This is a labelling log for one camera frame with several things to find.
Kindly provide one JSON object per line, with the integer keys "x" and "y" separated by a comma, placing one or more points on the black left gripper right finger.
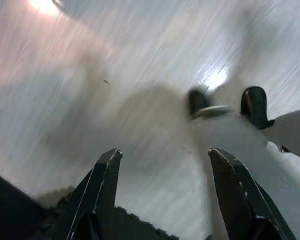
{"x": 240, "y": 195}

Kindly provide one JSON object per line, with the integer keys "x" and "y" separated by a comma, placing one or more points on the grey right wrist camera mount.
{"x": 290, "y": 130}

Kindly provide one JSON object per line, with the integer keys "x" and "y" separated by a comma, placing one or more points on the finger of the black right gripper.
{"x": 198, "y": 100}
{"x": 255, "y": 107}

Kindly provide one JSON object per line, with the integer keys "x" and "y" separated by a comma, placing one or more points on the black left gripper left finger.
{"x": 97, "y": 195}

